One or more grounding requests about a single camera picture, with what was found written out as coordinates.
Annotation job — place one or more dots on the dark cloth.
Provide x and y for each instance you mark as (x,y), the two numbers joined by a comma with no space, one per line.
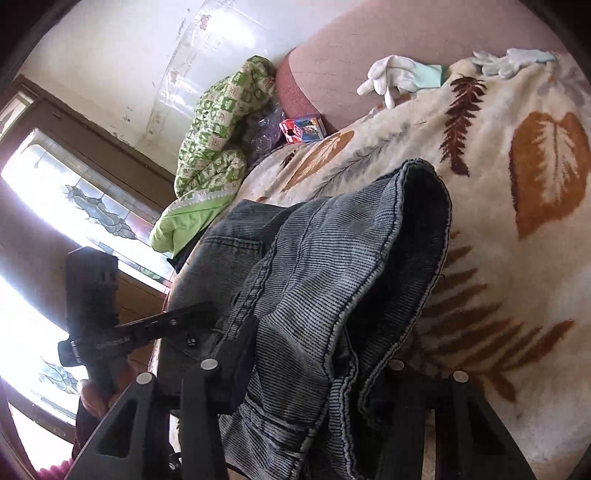
(180,261)

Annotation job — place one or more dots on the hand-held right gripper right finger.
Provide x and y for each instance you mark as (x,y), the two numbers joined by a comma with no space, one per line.
(404,415)

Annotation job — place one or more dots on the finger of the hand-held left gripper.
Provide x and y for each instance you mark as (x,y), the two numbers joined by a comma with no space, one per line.
(196,341)
(166,318)

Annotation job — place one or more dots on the person's left hand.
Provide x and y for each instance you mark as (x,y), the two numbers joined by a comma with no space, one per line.
(94,399)

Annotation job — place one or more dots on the grey washed denim pants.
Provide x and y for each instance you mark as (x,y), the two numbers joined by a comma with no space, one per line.
(323,277)

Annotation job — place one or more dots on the green checked quilt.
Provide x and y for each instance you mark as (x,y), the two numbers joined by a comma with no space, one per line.
(217,124)

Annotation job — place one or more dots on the clear plastic bag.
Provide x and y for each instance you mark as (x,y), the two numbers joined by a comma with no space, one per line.
(265,134)

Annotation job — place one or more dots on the small colourful box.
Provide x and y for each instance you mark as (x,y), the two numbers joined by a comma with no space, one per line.
(302,130)

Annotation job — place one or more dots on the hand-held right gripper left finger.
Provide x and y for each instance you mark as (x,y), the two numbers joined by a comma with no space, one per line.
(235,369)

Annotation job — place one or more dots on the cream leaf-print blanket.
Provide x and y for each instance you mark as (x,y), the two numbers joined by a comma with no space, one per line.
(508,277)

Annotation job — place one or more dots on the wooden door with stained glass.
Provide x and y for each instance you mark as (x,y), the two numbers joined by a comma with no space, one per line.
(69,184)

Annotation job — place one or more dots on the pale white glove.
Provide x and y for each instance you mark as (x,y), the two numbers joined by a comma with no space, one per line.
(508,62)

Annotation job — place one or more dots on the white glove with teal cuff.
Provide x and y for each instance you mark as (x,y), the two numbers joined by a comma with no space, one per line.
(397,74)

